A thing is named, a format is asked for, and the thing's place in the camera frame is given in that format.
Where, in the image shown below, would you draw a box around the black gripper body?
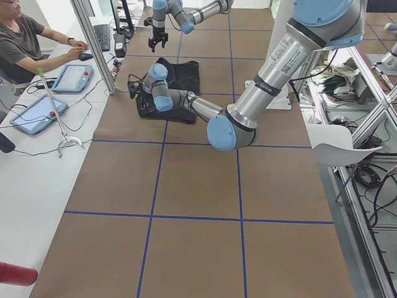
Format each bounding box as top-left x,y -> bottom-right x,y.
127,80 -> 142,99
149,26 -> 168,43

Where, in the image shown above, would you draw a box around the black graphic t-shirt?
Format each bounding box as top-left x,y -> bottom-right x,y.
131,58 -> 200,124

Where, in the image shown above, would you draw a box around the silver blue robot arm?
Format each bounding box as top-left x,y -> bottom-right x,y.
130,0 -> 367,151
144,0 -> 234,53

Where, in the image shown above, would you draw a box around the person's left hand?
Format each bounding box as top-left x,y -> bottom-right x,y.
66,46 -> 84,61

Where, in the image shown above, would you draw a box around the person's right hand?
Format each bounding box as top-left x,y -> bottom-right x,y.
69,38 -> 88,52

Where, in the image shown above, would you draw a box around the black monitor stand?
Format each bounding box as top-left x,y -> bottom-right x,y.
110,0 -> 135,40

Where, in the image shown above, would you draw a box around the black keyboard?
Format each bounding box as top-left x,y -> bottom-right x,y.
92,24 -> 110,52

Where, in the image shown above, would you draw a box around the black computer mouse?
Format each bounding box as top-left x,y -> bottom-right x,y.
79,53 -> 93,61

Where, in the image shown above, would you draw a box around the far teach pendant tablet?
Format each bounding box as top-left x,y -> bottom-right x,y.
51,64 -> 93,93

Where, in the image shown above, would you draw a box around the teach pendant tablet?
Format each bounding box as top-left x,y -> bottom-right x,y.
51,64 -> 93,93
9,94 -> 56,135

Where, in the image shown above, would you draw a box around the reacher grabber stick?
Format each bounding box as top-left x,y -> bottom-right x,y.
37,68 -> 84,158

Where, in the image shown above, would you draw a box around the near teach pendant tablet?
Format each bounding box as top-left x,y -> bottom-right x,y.
9,94 -> 56,135

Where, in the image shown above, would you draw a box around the seated person in grey shirt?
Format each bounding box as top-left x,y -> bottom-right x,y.
1,1 -> 73,84

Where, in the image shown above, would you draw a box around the white plastic chair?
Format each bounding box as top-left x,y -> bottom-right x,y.
306,124 -> 382,167

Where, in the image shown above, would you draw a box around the red cylinder bottle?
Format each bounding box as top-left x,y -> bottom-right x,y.
1,262 -> 38,286

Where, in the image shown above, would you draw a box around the aluminium frame post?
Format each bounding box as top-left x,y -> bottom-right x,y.
70,0 -> 116,95

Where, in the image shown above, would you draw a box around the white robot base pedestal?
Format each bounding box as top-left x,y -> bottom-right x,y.
244,0 -> 294,111

